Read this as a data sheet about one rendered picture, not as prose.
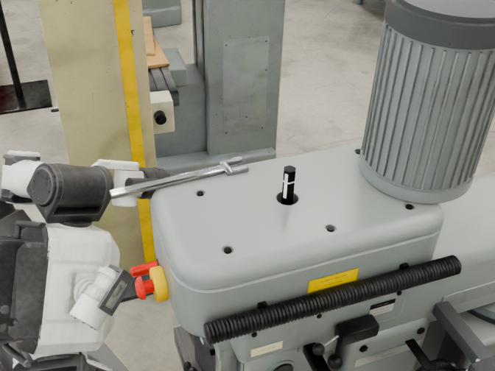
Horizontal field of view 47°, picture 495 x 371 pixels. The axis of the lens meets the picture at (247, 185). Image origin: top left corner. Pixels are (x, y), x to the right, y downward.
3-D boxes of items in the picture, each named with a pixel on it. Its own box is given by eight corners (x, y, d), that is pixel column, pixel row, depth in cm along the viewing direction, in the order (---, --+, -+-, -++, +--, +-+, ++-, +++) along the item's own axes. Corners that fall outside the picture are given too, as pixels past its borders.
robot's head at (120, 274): (74, 295, 112) (93, 305, 107) (98, 258, 116) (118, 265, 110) (96, 310, 116) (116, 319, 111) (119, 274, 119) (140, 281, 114)
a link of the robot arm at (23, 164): (-17, 201, 139) (34, 212, 126) (-14, 148, 139) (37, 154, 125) (26, 201, 148) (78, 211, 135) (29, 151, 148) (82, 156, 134)
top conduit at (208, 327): (209, 350, 85) (209, 336, 83) (202, 329, 89) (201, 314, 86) (459, 278, 98) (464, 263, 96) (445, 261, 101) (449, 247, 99)
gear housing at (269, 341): (239, 370, 99) (240, 333, 93) (199, 273, 117) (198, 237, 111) (404, 319, 109) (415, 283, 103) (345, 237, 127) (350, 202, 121)
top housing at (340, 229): (185, 353, 90) (180, 284, 80) (149, 244, 109) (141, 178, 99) (436, 281, 103) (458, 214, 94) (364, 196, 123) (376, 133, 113)
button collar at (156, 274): (158, 310, 97) (155, 285, 93) (150, 285, 101) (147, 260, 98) (169, 307, 97) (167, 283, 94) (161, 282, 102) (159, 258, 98)
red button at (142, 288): (138, 306, 96) (136, 290, 94) (134, 289, 99) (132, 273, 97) (158, 301, 97) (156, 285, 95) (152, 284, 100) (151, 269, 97)
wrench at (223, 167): (113, 203, 94) (112, 199, 93) (107, 189, 97) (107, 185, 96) (248, 171, 102) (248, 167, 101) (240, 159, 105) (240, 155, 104)
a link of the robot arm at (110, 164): (135, 194, 157) (85, 191, 153) (138, 162, 156) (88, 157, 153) (138, 196, 151) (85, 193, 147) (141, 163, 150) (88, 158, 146)
